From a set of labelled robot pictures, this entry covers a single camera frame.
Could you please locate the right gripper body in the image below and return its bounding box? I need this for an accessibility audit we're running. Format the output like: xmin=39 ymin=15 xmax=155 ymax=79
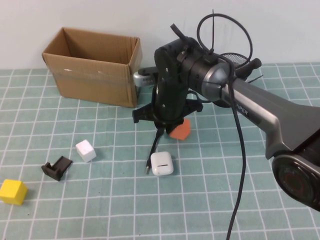
xmin=132 ymin=98 xmax=204 ymax=126

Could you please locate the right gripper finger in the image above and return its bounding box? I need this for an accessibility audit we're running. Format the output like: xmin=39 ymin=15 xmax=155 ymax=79
xmin=166 ymin=118 xmax=186 ymax=135
xmin=154 ymin=122 xmax=167 ymax=135

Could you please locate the orange foam cube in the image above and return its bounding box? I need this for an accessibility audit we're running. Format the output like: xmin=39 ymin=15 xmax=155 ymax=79
xmin=168 ymin=118 xmax=191 ymax=141

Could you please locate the thin black pen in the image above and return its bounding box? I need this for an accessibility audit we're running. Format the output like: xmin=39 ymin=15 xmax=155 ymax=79
xmin=144 ymin=127 xmax=163 ymax=175

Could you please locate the white earbuds case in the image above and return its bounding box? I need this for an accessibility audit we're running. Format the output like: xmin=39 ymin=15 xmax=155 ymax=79
xmin=149 ymin=151 xmax=175 ymax=177

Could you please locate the black precision screwdriver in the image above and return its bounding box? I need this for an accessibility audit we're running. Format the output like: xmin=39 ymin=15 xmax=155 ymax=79
xmin=236 ymin=57 xmax=262 ymax=76

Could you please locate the brown cardboard box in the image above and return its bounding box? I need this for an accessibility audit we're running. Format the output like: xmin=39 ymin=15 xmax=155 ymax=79
xmin=41 ymin=26 xmax=143 ymax=108

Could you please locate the white foam cube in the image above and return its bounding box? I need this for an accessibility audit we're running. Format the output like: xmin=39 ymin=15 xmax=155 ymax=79
xmin=75 ymin=139 xmax=97 ymax=163

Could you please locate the black mesh pen holder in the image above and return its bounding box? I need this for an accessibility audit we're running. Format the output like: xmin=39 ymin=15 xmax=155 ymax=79
xmin=212 ymin=51 xmax=251 ymax=109

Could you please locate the yellow foam cube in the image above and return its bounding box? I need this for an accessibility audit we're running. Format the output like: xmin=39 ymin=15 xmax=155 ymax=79
xmin=0 ymin=178 xmax=28 ymax=206

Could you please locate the black right camera cable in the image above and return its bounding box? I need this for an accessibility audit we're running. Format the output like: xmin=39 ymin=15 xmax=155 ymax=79
xmin=196 ymin=13 xmax=253 ymax=240

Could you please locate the thin black right gripper cable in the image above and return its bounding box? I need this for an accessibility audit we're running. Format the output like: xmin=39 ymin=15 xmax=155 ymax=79
xmin=170 ymin=23 xmax=208 ymax=103

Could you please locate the black plastic bracket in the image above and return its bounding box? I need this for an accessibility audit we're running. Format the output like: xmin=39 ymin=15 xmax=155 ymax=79
xmin=41 ymin=155 xmax=74 ymax=181

